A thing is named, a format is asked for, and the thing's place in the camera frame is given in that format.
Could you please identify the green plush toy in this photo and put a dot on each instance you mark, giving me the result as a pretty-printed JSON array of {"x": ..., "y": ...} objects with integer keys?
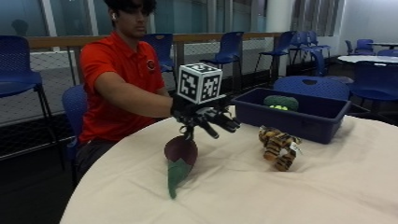
[{"x": 281, "y": 102}]

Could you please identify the beige tablecloth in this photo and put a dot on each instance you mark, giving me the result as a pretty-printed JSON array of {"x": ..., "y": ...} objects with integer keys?
[{"x": 249, "y": 193}]

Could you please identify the wooden railing with mesh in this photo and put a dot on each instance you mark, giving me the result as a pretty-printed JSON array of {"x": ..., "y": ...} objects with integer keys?
[{"x": 53, "y": 41}]

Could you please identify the white earbud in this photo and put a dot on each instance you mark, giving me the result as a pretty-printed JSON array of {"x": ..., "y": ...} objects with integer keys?
[{"x": 112, "y": 15}]

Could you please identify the person in red polo shirt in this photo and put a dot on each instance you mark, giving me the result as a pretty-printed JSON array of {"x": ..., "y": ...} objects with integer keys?
[{"x": 116, "y": 93}]

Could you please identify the purple beet plush toy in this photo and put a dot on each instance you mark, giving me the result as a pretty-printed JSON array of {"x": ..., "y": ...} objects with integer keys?
[{"x": 180, "y": 152}]

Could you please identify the dark blue plastic bin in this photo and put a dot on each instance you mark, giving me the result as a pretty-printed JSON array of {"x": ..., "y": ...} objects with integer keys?
[{"x": 298, "y": 123}]

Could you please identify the striped tiger plush toy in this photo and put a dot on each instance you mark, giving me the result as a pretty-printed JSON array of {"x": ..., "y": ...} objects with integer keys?
[{"x": 277, "y": 146}]

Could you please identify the white cube with black markers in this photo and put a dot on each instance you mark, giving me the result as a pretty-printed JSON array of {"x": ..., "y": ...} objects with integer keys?
[{"x": 198, "y": 82}]

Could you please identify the blue plastic chair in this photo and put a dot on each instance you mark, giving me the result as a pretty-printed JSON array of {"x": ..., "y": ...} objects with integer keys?
[
  {"x": 310, "y": 87},
  {"x": 19, "y": 74},
  {"x": 74, "y": 105},
  {"x": 362, "y": 46},
  {"x": 389, "y": 53},
  {"x": 310, "y": 42},
  {"x": 281, "y": 46},
  {"x": 162, "y": 46},
  {"x": 229, "y": 49},
  {"x": 374, "y": 81}
]

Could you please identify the round white table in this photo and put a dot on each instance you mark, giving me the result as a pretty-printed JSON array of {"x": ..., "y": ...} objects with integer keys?
[{"x": 366, "y": 58}]

